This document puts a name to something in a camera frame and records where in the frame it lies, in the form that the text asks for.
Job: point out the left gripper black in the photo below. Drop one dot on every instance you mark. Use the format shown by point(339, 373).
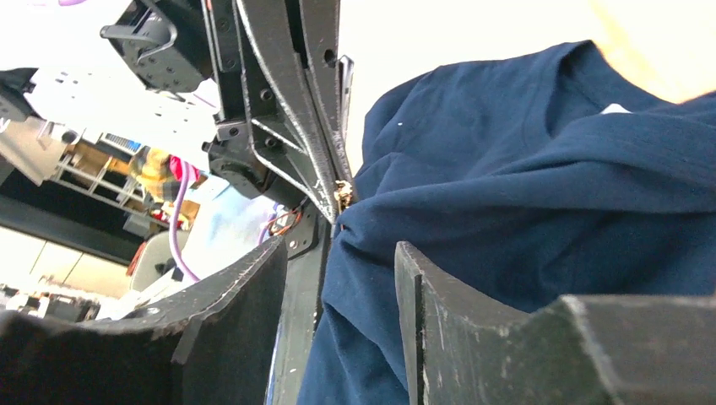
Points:
point(279, 127)

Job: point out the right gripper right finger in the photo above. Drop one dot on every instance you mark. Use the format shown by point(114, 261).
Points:
point(463, 347)

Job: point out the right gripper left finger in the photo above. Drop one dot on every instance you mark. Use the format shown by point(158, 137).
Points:
point(210, 343)

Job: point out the navy blue garment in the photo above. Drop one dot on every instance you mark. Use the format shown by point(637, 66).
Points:
point(526, 178)

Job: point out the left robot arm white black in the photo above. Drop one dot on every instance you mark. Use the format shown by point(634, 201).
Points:
point(140, 70)

